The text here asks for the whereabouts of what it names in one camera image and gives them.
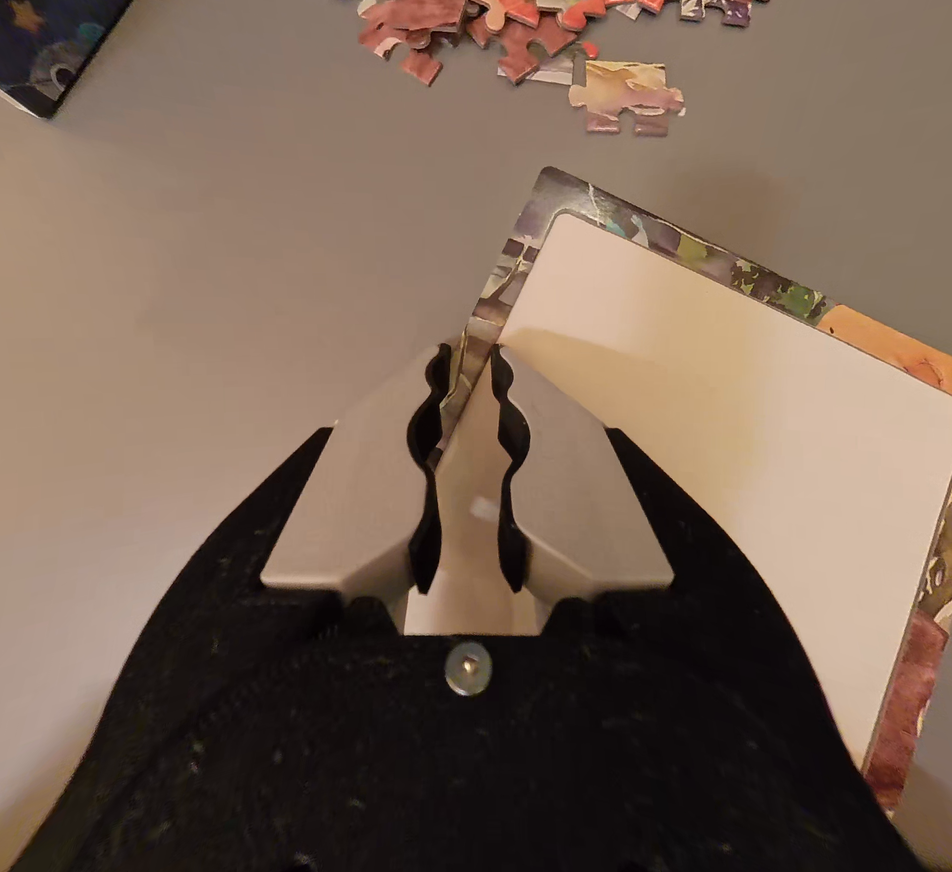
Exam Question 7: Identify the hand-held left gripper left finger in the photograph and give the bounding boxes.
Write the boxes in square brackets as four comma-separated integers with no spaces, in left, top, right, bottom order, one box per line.
[259,342,455,603]

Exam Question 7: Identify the jigsaw puzzle frame board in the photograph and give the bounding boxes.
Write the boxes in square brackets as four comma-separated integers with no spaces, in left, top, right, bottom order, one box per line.
[440,166,952,815]

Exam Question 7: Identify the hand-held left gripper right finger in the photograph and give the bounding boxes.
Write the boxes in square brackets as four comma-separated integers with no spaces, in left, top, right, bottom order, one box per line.
[488,344,675,603]

